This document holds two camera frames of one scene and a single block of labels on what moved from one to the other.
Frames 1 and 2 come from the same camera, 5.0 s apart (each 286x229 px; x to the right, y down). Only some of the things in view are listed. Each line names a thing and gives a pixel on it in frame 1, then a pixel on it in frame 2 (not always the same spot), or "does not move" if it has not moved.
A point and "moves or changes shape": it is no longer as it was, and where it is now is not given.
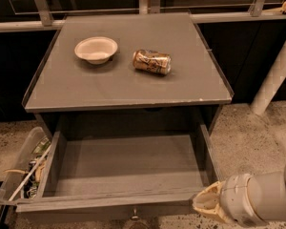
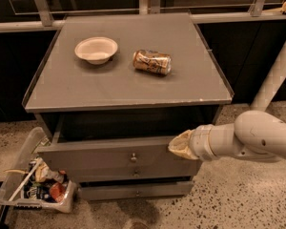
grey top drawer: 149,175 moves or changes shape
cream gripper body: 234,198 -> 199,142
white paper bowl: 96,50 does not move
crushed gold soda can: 152,62 does not move
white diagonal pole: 275,75 does not move
